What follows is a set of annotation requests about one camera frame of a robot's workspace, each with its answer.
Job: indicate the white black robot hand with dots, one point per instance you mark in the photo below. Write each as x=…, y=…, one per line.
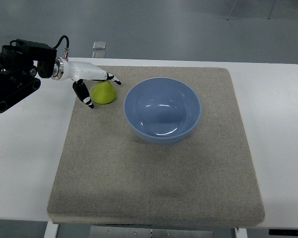
x=84, y=76

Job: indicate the green pear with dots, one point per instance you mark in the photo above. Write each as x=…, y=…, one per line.
x=103, y=92

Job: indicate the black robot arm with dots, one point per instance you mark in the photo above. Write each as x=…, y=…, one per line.
x=20, y=62

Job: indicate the blue ceramic bowl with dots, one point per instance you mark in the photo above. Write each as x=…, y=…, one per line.
x=162, y=110

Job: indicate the lower floor outlet plate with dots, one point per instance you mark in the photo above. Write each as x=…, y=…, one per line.
x=98, y=54

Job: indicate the floor outlet plate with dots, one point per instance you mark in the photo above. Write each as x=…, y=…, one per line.
x=99, y=45
x=98, y=54

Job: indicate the upper floor outlet plate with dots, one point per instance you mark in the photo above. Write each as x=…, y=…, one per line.
x=99, y=45

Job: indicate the grey felt mat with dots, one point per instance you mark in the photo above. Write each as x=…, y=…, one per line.
x=108, y=175

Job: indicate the metal chair legs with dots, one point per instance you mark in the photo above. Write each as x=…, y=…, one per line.
x=242, y=9

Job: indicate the black table control panel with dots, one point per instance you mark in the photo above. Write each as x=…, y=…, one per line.
x=280, y=232

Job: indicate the metal table frame plate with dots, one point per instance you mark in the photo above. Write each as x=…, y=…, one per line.
x=118, y=232

